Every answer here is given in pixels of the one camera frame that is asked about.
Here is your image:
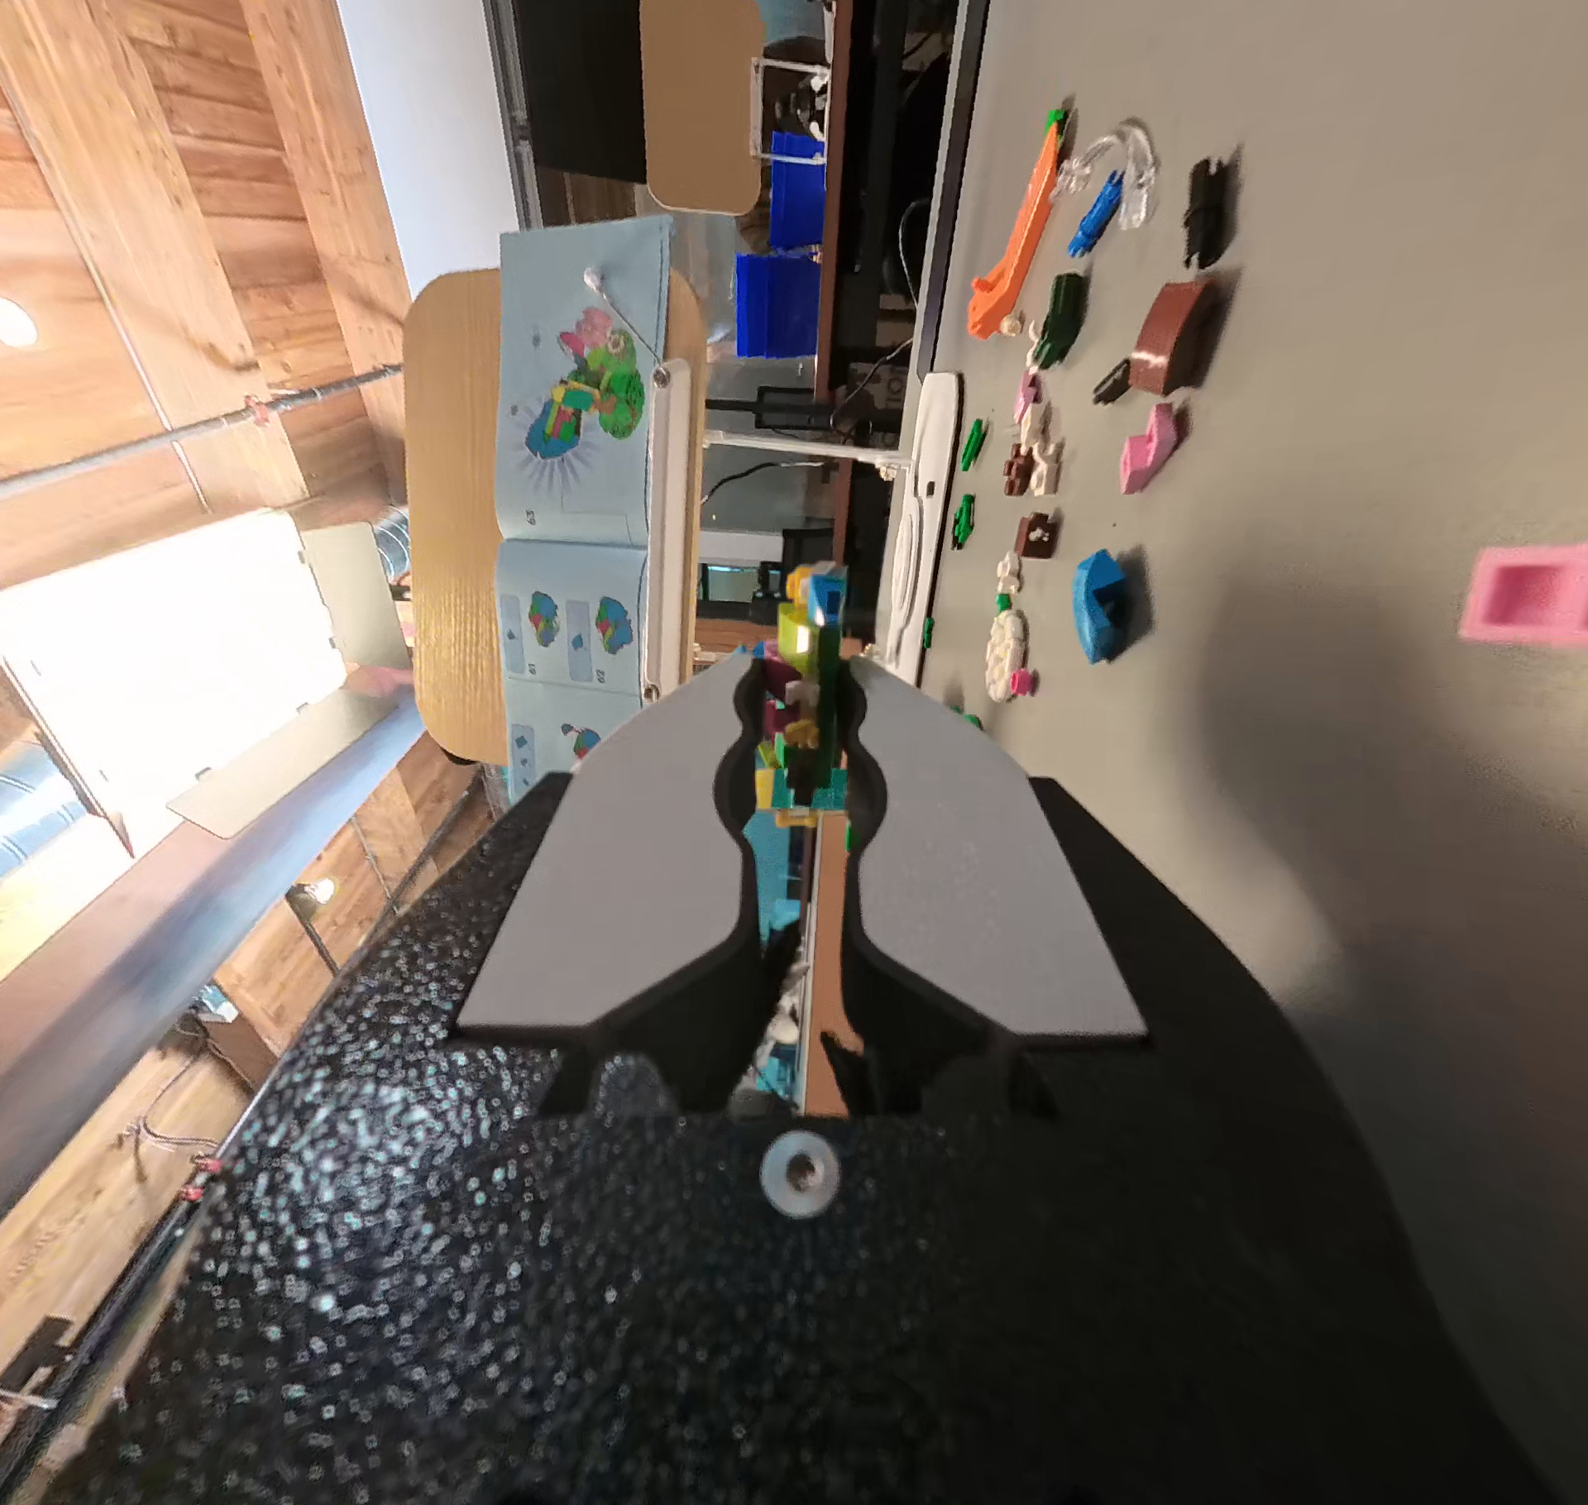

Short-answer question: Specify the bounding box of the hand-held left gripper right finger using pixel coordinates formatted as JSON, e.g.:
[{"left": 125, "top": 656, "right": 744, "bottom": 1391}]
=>
[{"left": 825, "top": 657, "right": 1151, "bottom": 1115}]

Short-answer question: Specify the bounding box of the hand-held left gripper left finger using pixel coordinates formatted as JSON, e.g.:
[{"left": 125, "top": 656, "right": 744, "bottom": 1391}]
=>
[{"left": 452, "top": 649, "right": 806, "bottom": 1115}]

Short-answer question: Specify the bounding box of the colourful lego model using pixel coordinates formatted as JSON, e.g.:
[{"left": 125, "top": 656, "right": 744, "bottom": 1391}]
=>
[{"left": 742, "top": 560, "right": 867, "bottom": 833}]

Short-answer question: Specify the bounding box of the pink lego frame brick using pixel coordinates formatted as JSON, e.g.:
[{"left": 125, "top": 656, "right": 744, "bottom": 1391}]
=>
[{"left": 1460, "top": 543, "right": 1588, "bottom": 644}]

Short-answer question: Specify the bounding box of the blue curved lego piece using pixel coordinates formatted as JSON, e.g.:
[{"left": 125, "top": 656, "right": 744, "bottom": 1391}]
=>
[{"left": 1070, "top": 550, "right": 1134, "bottom": 664}]

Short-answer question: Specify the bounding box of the lego instruction booklet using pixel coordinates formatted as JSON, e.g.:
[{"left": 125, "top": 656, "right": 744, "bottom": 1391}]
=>
[{"left": 494, "top": 214, "right": 676, "bottom": 777}]

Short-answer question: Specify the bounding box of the dark green lego piece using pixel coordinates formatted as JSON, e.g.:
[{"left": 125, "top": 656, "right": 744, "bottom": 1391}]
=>
[{"left": 1026, "top": 273, "right": 1092, "bottom": 370}]

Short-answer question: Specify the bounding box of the brown curved lego piece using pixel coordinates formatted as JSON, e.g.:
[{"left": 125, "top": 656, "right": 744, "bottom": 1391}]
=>
[{"left": 1127, "top": 278, "right": 1226, "bottom": 397}]

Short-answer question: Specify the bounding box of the orange long lego piece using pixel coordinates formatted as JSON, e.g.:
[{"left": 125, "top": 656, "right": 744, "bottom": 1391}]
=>
[{"left": 966, "top": 122, "right": 1071, "bottom": 342}]

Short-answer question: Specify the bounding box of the blue lego rod piece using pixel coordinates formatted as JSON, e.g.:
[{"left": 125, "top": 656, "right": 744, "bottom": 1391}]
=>
[{"left": 1066, "top": 172, "right": 1125, "bottom": 257}]

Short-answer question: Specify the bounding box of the clear curved lego piece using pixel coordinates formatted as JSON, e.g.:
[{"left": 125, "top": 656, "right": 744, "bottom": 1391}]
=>
[{"left": 1054, "top": 122, "right": 1163, "bottom": 231}]

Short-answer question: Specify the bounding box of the wooden book stand board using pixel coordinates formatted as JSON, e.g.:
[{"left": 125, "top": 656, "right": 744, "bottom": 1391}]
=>
[{"left": 402, "top": 269, "right": 707, "bottom": 770}]

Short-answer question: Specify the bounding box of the white book stand base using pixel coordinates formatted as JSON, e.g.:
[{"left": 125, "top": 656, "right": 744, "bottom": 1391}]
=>
[{"left": 882, "top": 373, "right": 967, "bottom": 683}]

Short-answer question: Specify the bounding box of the bright studio light panel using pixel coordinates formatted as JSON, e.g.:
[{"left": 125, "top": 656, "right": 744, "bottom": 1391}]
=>
[{"left": 0, "top": 510, "right": 425, "bottom": 864}]

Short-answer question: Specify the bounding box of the blue storage bin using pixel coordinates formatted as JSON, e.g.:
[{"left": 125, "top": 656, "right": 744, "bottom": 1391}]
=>
[
  {"left": 768, "top": 130, "right": 829, "bottom": 252},
  {"left": 733, "top": 252, "right": 823, "bottom": 361}
]

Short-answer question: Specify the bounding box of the metal ceiling pipe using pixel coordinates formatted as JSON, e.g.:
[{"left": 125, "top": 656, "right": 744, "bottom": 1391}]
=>
[{"left": 0, "top": 364, "right": 406, "bottom": 503}]

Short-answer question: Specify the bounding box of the small wooden board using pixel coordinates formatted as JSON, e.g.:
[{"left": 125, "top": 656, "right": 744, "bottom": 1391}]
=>
[{"left": 638, "top": 0, "right": 768, "bottom": 215}]

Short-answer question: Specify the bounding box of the black monitor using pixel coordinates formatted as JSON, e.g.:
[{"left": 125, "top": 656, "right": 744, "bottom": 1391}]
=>
[{"left": 508, "top": 0, "right": 648, "bottom": 188}]

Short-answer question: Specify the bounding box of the pink lego bracket piece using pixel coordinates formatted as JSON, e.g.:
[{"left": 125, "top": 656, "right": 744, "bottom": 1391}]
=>
[{"left": 1118, "top": 401, "right": 1188, "bottom": 498}]

